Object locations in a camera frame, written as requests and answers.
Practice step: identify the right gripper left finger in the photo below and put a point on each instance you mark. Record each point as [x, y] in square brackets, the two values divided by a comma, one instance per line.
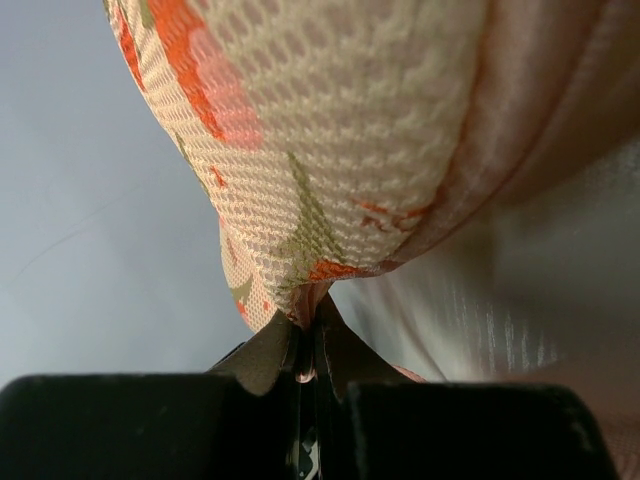
[238, 420]

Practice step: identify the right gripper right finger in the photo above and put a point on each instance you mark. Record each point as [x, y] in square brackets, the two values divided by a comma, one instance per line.
[375, 423]

